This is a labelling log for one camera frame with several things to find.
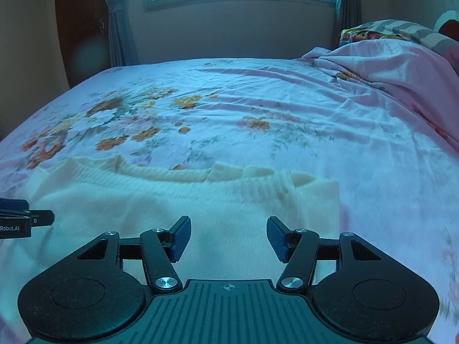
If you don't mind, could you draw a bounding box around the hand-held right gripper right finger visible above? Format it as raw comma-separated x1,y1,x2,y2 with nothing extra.
266,216,383,292

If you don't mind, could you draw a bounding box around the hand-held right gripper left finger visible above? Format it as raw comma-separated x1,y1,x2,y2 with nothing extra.
75,216,192,292

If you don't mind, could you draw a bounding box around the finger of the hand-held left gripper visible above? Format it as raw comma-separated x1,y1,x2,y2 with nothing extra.
0,198,29,211
29,210,55,227

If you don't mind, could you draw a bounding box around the cream knit sweater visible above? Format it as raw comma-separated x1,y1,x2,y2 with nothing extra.
0,156,341,330

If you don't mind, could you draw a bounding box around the bed with floral sheet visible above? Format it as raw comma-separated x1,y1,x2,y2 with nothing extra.
0,57,459,344

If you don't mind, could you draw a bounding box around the dark wooden wardrobe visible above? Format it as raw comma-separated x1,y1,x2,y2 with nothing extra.
54,0,110,88

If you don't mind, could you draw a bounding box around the grey curtain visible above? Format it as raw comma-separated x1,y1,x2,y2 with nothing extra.
333,0,363,49
100,0,140,67

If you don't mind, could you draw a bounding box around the pink blanket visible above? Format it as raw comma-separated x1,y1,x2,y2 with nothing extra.
301,39,459,144

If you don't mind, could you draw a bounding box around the colourful floral quilt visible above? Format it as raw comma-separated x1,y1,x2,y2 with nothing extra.
340,29,404,48

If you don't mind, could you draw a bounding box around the grey striped pillow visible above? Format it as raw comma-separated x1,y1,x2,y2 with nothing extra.
359,19,459,58

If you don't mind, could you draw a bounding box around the red and white headboard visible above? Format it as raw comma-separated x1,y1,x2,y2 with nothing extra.
433,9,459,36

